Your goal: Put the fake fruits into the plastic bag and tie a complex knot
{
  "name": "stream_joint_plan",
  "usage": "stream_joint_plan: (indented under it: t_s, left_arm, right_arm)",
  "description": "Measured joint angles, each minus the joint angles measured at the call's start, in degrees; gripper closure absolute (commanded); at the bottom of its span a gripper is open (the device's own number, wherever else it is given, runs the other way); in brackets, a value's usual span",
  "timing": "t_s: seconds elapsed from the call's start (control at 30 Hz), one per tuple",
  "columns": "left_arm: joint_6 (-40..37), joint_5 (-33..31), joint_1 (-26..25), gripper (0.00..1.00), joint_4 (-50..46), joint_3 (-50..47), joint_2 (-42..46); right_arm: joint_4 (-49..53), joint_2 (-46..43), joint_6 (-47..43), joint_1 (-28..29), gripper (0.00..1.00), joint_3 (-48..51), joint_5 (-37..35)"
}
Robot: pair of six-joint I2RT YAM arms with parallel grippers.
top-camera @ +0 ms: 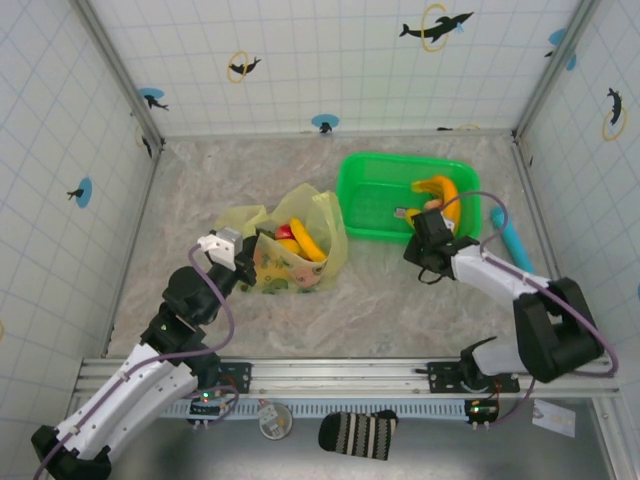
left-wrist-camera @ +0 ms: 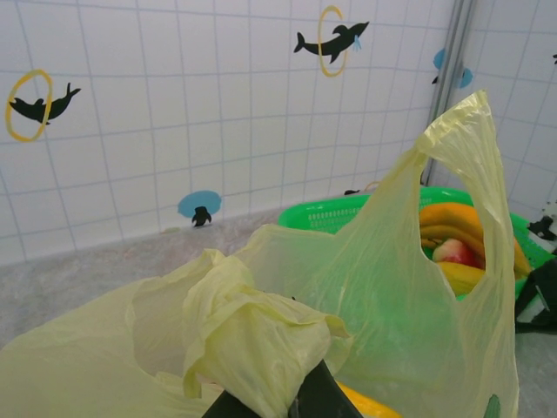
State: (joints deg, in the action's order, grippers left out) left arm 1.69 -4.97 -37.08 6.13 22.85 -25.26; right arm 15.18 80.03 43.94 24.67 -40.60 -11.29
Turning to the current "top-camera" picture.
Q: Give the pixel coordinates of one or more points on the yellow fake lemon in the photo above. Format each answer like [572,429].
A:
[289,246]

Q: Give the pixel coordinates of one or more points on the red fake apple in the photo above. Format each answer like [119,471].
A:
[285,231]

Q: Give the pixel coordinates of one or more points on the single yellow fake banana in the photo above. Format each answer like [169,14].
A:
[307,242]

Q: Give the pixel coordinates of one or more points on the yellow avocado print plastic bag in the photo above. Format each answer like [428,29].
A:
[330,220]

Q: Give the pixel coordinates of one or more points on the green plastic basket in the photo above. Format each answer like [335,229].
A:
[370,200]

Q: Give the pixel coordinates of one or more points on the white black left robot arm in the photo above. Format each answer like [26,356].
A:
[130,395]

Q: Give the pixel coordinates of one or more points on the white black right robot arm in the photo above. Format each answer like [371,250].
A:
[555,330]

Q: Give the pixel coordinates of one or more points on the orange yellow fake banana bunch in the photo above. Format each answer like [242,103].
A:
[447,192]

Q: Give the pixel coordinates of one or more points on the yellow banana toy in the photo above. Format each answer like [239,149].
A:
[412,214]

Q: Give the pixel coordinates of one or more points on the small white label tag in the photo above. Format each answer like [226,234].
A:
[400,212]

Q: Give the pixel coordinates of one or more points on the teal cylindrical tool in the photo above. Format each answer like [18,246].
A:
[520,250]

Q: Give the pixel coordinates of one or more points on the round metal disc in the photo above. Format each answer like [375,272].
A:
[275,422]

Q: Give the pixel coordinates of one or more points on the dolphin blue circle sticker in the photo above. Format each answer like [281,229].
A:
[556,37]
[322,121]
[84,192]
[152,97]

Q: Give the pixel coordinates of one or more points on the black striped sock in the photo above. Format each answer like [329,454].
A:
[357,435]

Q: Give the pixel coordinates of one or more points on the white card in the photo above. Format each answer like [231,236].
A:
[552,417]

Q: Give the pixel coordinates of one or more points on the aluminium side rail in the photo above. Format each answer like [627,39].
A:
[545,230]
[134,250]

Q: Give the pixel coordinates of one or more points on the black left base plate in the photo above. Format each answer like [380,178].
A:
[240,377]

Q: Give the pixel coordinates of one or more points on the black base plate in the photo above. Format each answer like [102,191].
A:
[445,375]
[240,377]

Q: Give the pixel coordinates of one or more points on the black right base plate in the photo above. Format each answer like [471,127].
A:
[445,375]

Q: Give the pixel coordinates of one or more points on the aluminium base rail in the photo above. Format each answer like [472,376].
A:
[340,375]

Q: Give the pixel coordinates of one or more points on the aluminium corner post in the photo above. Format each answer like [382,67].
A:
[555,70]
[118,70]

